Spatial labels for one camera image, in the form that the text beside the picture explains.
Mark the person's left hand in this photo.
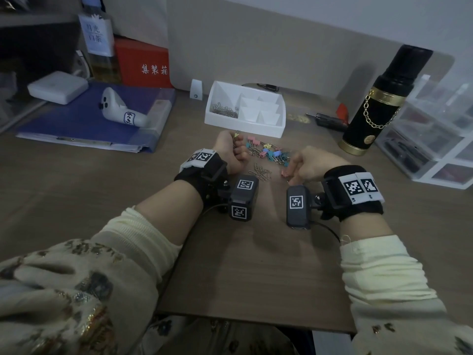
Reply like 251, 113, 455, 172
212, 130, 251, 176

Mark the person's right hand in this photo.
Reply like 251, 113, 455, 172
287, 145, 350, 185

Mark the white compartment organizer tray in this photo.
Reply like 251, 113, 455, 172
204, 80, 287, 139

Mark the pile of silver paper clips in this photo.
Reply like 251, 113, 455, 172
248, 162, 273, 181

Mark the group of coloured binder clips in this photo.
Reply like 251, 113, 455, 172
243, 136, 296, 178

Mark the small heap of paper clips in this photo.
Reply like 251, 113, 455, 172
209, 102, 239, 119

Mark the person's left forearm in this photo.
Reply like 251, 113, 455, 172
0, 179, 204, 355

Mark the person's right forearm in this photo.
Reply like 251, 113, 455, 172
338, 214, 473, 355

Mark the black screwdriver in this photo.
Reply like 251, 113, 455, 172
305, 112, 349, 130

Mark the clear plastic case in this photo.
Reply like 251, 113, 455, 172
375, 73, 473, 191

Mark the beige desk divider panel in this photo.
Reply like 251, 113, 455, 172
166, 0, 455, 107

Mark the orange ribbed box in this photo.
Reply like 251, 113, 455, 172
113, 36, 173, 88

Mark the white handheld controller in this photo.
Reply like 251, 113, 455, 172
98, 87, 150, 128

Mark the blue document folder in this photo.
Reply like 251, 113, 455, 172
15, 81, 176, 154

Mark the tea bottle with blue cap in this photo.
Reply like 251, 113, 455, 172
77, 0, 122, 84

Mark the white flat adapter box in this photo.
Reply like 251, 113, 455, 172
27, 71, 89, 106

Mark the grey shelf unit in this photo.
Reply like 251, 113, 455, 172
0, 0, 82, 134

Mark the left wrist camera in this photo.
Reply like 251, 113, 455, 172
229, 175, 259, 221

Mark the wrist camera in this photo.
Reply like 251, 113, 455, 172
229, 175, 259, 221
286, 185, 311, 231

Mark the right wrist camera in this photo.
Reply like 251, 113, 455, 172
286, 185, 311, 231

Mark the black left camera cable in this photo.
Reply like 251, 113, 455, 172
201, 204, 230, 218

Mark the black camera cable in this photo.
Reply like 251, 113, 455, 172
309, 221, 340, 243
201, 204, 230, 218

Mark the black right wrist strap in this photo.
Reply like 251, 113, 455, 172
319, 165, 385, 222

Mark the black right camera cable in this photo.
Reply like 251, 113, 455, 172
309, 221, 340, 243

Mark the black thermos with gold chain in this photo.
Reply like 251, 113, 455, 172
338, 44, 434, 157

